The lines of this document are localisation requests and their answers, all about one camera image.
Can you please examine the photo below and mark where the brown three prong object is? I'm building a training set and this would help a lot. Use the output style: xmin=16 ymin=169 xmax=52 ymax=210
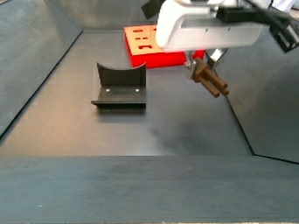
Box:
xmin=193 ymin=58 xmax=230 ymax=98

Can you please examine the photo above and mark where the red block with shaped holes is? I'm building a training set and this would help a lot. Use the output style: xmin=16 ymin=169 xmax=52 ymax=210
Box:
xmin=123 ymin=24 xmax=207 ymax=69

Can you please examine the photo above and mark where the black curved fixture stand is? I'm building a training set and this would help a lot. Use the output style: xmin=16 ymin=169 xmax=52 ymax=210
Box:
xmin=91 ymin=64 xmax=147 ymax=108

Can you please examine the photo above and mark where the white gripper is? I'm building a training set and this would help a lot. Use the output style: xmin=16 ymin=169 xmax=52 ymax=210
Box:
xmin=155 ymin=0 xmax=263 ymax=80

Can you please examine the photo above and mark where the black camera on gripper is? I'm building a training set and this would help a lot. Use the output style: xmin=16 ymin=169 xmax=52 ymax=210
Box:
xmin=270 ymin=14 xmax=299 ymax=53

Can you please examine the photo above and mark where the black cable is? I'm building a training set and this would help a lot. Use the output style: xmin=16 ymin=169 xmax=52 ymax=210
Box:
xmin=215 ymin=0 xmax=291 ymax=29

